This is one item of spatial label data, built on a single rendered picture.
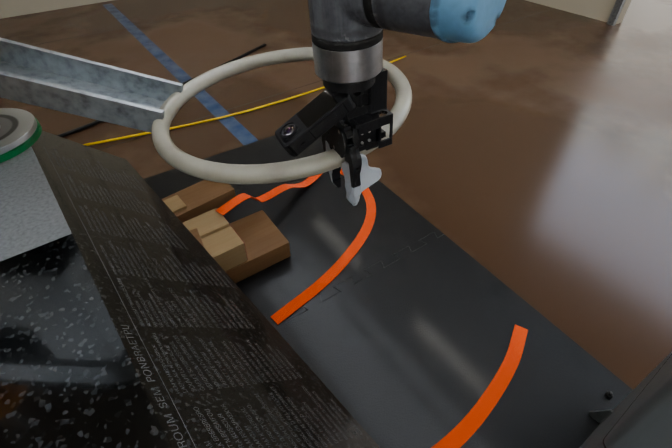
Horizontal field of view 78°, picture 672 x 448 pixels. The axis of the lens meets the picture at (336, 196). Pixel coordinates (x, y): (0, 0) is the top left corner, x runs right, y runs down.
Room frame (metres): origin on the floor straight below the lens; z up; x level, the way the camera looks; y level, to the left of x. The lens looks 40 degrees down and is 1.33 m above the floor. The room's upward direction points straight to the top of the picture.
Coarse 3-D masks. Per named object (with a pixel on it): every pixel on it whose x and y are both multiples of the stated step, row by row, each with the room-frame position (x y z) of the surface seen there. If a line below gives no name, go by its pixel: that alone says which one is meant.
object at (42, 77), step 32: (0, 64) 0.78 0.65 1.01; (32, 64) 0.79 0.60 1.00; (64, 64) 0.79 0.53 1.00; (96, 64) 0.79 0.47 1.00; (0, 96) 0.68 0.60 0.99; (32, 96) 0.68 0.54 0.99; (64, 96) 0.68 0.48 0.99; (96, 96) 0.68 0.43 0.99; (128, 96) 0.77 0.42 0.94; (160, 96) 0.78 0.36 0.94
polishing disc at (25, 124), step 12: (0, 108) 0.85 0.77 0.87; (12, 108) 0.85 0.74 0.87; (0, 120) 0.80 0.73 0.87; (12, 120) 0.80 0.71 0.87; (24, 120) 0.80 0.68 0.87; (0, 132) 0.75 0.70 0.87; (12, 132) 0.75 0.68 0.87; (24, 132) 0.75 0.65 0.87; (0, 144) 0.70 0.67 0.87; (12, 144) 0.71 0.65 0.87
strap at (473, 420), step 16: (272, 192) 1.45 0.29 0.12; (368, 192) 1.57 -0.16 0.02; (224, 208) 1.23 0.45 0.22; (368, 208) 1.45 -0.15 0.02; (368, 224) 1.35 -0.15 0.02; (352, 256) 1.16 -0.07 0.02; (336, 272) 1.07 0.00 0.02; (320, 288) 0.99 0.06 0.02; (288, 304) 0.92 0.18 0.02; (512, 336) 0.79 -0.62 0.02; (512, 352) 0.73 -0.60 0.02; (512, 368) 0.67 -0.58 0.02; (496, 384) 0.62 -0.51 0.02; (480, 400) 0.57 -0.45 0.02; (496, 400) 0.57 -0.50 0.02; (480, 416) 0.52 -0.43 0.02; (464, 432) 0.48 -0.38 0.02
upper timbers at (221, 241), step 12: (204, 216) 1.20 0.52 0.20; (216, 216) 1.20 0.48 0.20; (192, 228) 1.14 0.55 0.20; (204, 228) 1.14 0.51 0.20; (216, 228) 1.14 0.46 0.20; (228, 228) 1.14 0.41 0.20; (204, 240) 1.07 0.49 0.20; (216, 240) 1.07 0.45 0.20; (228, 240) 1.07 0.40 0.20; (240, 240) 1.07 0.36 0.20; (216, 252) 1.01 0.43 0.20; (228, 252) 1.02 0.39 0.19; (240, 252) 1.05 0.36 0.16; (228, 264) 1.02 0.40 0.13
